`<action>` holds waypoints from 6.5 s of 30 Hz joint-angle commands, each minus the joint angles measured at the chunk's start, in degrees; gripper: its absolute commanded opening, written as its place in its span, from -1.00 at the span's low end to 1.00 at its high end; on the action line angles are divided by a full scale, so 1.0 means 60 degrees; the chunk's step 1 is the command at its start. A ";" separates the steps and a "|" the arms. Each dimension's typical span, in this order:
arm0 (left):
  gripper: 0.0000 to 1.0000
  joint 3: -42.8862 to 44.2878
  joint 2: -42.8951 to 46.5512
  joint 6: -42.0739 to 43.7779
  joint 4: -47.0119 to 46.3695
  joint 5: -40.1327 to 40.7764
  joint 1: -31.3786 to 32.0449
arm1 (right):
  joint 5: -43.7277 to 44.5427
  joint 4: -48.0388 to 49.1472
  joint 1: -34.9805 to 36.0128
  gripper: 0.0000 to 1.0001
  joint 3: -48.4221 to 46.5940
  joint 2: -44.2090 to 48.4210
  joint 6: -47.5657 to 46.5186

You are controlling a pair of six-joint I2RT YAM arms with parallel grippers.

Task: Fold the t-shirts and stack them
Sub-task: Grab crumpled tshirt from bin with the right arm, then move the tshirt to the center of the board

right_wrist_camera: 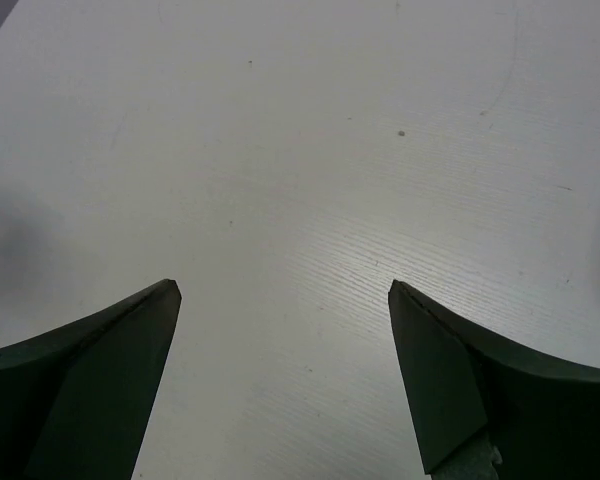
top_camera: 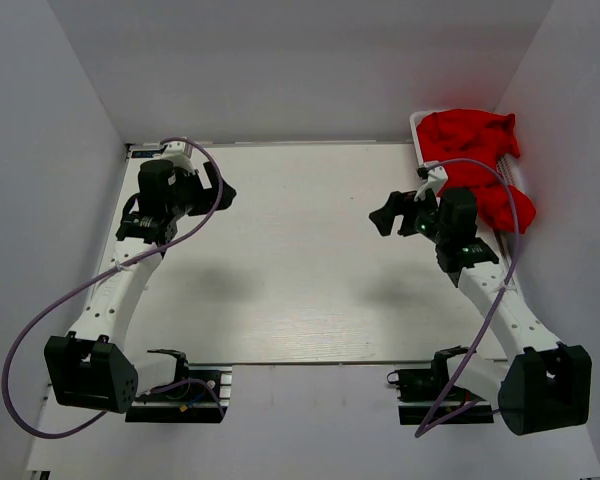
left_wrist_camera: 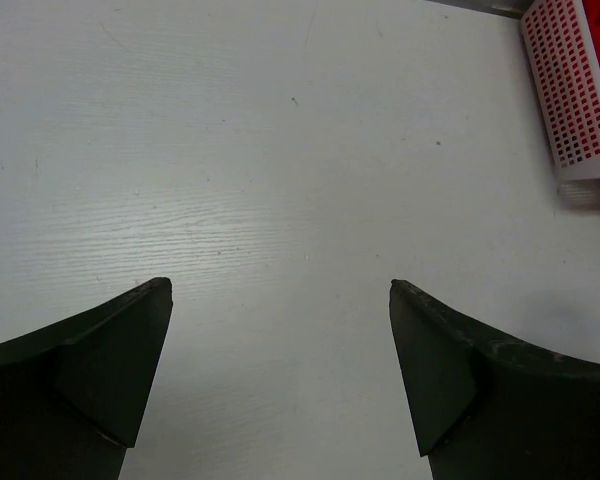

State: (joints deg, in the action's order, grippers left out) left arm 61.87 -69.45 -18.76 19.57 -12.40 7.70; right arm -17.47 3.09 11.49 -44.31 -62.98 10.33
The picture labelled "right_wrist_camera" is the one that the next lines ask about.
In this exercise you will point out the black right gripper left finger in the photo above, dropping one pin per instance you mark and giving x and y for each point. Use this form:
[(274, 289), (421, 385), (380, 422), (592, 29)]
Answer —
[(75, 401)]

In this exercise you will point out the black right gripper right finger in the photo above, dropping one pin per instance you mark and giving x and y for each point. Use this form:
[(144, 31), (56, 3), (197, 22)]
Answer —
[(486, 407)]

